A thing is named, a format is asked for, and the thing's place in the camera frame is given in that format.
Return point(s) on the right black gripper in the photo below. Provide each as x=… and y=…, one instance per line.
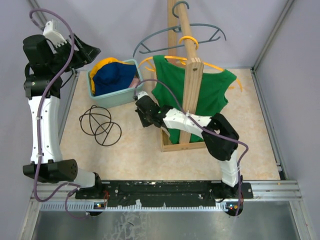
x=144, y=123

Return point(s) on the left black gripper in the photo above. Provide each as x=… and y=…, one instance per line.
x=89, y=53

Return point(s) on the blue bucket hat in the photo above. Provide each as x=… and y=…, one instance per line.
x=114, y=77

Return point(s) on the teal plastic bin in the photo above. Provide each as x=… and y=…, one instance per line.
x=115, y=98

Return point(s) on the black wire hat stand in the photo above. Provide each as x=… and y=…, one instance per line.
x=97, y=122

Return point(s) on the wooden clothes rack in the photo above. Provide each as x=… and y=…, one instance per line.
x=192, y=78

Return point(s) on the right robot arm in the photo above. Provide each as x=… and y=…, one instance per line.
x=220, y=138

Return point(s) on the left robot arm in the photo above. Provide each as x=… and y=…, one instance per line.
x=43, y=90

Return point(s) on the yellow bucket hat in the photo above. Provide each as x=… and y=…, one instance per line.
x=98, y=66

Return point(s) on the pink cloth in bin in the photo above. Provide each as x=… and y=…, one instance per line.
x=134, y=83

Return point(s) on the green tank top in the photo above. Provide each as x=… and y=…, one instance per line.
x=211, y=99

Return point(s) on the grey-blue clothes hanger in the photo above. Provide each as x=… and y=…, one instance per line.
x=178, y=29

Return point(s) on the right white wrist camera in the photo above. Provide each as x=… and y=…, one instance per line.
x=140, y=94

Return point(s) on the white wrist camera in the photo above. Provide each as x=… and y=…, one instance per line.
x=51, y=33
x=140, y=94

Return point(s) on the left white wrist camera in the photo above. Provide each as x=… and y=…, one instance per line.
x=51, y=33

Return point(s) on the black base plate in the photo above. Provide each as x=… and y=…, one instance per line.
x=155, y=194

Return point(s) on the white toothed cable strip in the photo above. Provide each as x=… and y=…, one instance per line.
x=96, y=206

